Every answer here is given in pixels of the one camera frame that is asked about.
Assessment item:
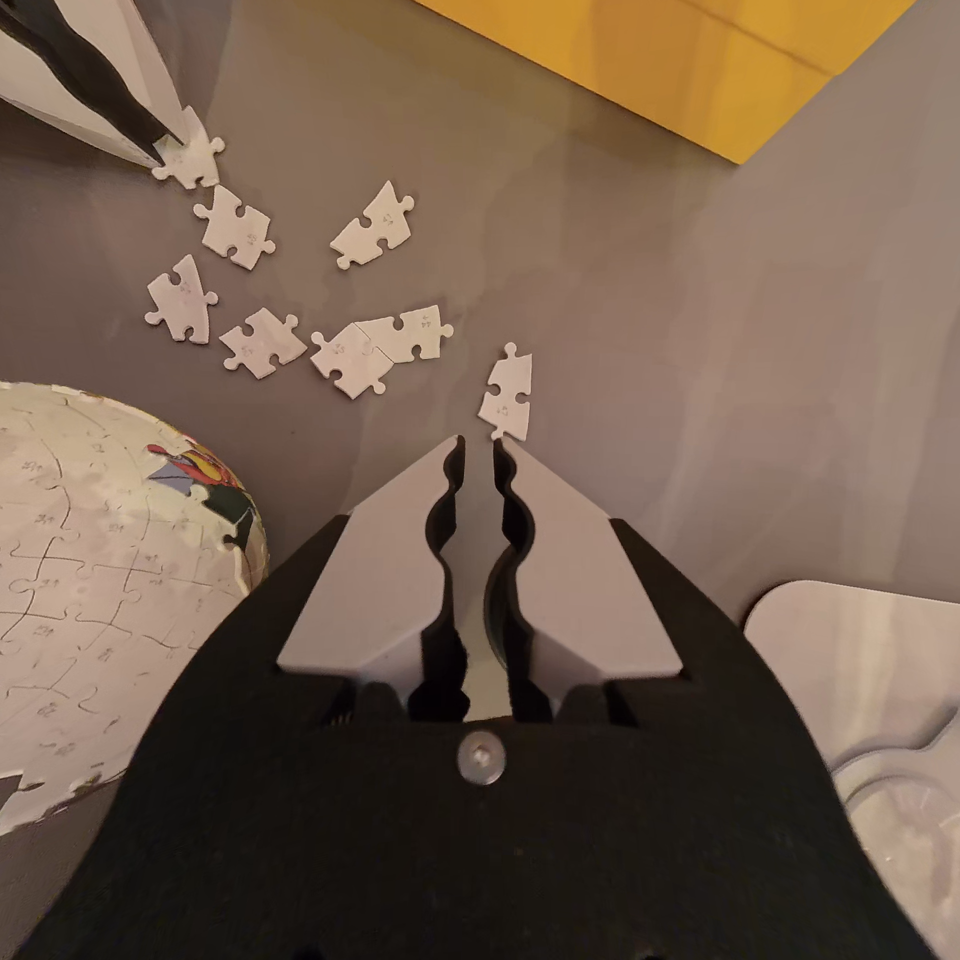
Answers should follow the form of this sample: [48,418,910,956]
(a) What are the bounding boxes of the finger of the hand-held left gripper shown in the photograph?
[30,0,189,145]
[0,0,183,169]

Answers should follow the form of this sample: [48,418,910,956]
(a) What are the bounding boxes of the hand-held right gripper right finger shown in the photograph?
[483,437,685,723]

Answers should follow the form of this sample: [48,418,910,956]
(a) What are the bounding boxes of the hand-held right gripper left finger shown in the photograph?
[276,433,471,721]

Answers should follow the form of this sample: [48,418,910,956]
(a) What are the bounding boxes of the white jigsaw piece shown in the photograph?
[477,342,534,444]
[152,105,226,191]

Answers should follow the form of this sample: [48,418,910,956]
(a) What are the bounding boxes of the group of white puzzle pieces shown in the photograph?
[144,180,455,400]

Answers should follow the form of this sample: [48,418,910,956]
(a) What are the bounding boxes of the colourful puzzle ball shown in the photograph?
[0,381,270,837]

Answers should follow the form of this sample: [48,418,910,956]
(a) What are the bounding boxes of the white plastic tray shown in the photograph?
[742,579,960,960]

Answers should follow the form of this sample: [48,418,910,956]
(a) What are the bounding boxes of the yellow box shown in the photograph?
[412,0,920,165]

